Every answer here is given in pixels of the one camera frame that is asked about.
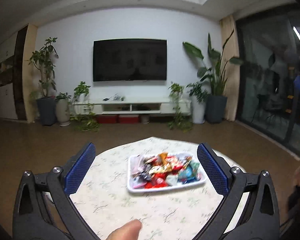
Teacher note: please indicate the red storage box left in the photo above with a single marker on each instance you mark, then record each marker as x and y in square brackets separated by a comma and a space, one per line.
[107, 119]

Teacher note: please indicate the white TV console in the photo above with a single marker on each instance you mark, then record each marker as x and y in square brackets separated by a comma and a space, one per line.
[151, 106]

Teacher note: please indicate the trailing vine plant right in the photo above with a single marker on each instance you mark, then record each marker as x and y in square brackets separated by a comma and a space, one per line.
[179, 121]

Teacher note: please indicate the white plastic tray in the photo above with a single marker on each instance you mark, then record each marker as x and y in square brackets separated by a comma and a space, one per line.
[153, 160]

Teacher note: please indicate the small leafy plant white pot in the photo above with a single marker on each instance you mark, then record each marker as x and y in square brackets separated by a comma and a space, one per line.
[198, 96]

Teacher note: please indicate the glass sliding door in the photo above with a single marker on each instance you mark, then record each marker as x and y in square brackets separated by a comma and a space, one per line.
[268, 100]

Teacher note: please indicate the gold red pie packet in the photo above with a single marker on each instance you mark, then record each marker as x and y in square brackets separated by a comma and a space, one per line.
[160, 169]

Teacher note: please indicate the tall tree plant dark pot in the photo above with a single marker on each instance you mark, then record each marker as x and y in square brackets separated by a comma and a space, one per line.
[43, 62]

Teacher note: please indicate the panda snack bag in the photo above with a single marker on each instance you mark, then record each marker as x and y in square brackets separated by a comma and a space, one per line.
[190, 173]

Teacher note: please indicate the pink lollipop snack bag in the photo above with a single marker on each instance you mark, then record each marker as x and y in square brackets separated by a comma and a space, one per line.
[136, 169]

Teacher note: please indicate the red storage box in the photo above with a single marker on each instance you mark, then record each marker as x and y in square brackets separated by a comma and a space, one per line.
[128, 118]
[107, 119]

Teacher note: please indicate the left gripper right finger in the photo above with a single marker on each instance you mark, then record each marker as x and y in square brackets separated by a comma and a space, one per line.
[260, 217]

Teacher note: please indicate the person's left hand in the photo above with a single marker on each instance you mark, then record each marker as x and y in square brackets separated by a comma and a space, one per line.
[129, 231]

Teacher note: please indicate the wall-mounted black television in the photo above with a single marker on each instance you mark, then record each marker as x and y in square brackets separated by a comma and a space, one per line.
[130, 59]

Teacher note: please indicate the tall bird-of-paradise plant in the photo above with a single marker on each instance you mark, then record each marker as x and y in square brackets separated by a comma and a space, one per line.
[215, 76]

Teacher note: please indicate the white red ice-cream style packet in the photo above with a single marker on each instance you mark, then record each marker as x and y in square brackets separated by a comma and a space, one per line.
[171, 180]

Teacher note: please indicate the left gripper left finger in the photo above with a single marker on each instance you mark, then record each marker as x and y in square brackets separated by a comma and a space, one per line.
[43, 208]

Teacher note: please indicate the small white pot under console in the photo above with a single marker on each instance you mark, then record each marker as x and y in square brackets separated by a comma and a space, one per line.
[145, 118]

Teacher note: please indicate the red storage box right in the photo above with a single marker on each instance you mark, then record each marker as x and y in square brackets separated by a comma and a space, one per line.
[128, 118]

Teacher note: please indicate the trailing vine plant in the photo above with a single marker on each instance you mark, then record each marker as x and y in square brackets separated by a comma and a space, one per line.
[82, 111]
[179, 121]

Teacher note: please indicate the red chocolate snack bag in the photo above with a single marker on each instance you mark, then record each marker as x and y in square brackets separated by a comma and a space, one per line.
[157, 181]

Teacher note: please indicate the small plant beige pot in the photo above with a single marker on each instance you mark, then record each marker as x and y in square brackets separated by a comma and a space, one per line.
[62, 109]

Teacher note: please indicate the beige curtain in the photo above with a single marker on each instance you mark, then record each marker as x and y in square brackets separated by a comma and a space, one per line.
[232, 72]

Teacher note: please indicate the red heart pattern packet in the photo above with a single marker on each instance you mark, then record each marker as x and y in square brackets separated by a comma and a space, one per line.
[178, 163]

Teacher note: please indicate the black cookie snack bag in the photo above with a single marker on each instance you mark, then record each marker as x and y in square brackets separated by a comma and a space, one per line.
[144, 175]

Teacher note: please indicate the orange snack packet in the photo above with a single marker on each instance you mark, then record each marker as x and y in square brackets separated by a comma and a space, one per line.
[162, 158]

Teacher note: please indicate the trailing vine plant left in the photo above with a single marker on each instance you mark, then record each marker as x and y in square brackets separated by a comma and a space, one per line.
[82, 111]

